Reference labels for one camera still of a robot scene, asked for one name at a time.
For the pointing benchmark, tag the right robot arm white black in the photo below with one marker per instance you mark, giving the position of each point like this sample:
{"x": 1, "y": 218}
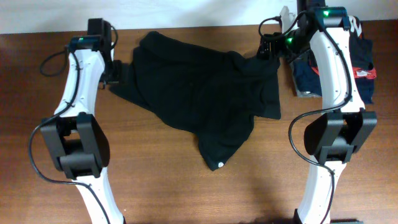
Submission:
{"x": 343, "y": 124}

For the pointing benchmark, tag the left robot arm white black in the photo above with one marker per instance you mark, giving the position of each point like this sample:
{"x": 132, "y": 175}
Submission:
{"x": 77, "y": 145}

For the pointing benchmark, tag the red folded garment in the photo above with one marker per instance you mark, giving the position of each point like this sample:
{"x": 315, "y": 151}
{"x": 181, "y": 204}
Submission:
{"x": 362, "y": 73}

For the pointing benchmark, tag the navy folded garment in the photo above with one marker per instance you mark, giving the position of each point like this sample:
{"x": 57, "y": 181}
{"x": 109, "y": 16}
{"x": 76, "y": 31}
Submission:
{"x": 365, "y": 87}

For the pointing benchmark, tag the black t-shirt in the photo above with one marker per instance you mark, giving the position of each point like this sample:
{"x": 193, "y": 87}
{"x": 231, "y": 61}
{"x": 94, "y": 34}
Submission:
{"x": 214, "y": 95}

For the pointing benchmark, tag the black folded printed shirt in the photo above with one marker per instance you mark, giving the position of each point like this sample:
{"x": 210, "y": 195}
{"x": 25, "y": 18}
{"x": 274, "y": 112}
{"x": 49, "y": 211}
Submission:
{"x": 360, "y": 48}

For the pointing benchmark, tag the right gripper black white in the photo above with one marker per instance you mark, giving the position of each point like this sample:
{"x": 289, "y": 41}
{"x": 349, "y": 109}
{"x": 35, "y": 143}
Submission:
{"x": 276, "y": 38}

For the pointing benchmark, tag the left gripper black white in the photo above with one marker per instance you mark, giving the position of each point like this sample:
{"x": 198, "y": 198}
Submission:
{"x": 109, "y": 79}

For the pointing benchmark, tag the grey folded garment bottom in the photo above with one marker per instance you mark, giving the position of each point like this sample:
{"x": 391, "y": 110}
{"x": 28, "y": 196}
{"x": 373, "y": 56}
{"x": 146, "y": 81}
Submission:
{"x": 306, "y": 81}

